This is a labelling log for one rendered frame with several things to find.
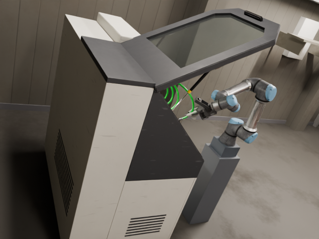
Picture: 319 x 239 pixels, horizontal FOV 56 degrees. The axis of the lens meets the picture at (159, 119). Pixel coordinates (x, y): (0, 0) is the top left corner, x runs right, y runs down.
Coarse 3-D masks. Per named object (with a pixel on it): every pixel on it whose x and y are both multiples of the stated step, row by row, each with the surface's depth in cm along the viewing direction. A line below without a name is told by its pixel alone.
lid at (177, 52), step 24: (192, 24) 227; (216, 24) 219; (240, 24) 212; (264, 24) 201; (144, 48) 206; (168, 48) 203; (192, 48) 197; (216, 48) 191; (240, 48) 181; (264, 48) 183; (168, 72) 175; (192, 72) 171
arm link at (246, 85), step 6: (252, 78) 235; (258, 78) 235; (240, 84) 229; (246, 84) 231; (252, 84) 233; (216, 90) 220; (228, 90) 221; (234, 90) 223; (240, 90) 227; (246, 90) 233; (252, 90) 236; (216, 96) 216; (222, 96) 214
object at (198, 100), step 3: (195, 99) 208; (198, 99) 207; (201, 99) 210; (198, 102) 207; (201, 102) 207; (204, 102) 209; (201, 105) 208; (204, 105) 207; (207, 105) 208; (207, 108) 208
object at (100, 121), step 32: (64, 32) 259; (96, 32) 238; (64, 64) 252; (96, 64) 172; (128, 64) 182; (64, 96) 245; (96, 96) 168; (128, 96) 165; (64, 128) 238; (96, 128) 167; (128, 128) 176; (64, 160) 232; (96, 160) 179; (128, 160) 189; (64, 192) 226; (96, 192) 193; (64, 224) 220; (96, 224) 209
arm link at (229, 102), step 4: (228, 96) 201; (232, 96) 199; (220, 100) 203; (224, 100) 201; (228, 100) 200; (232, 100) 198; (236, 100) 203; (220, 104) 202; (224, 104) 201; (228, 104) 200; (232, 104) 200; (220, 108) 204; (224, 108) 203; (228, 108) 205; (232, 108) 206
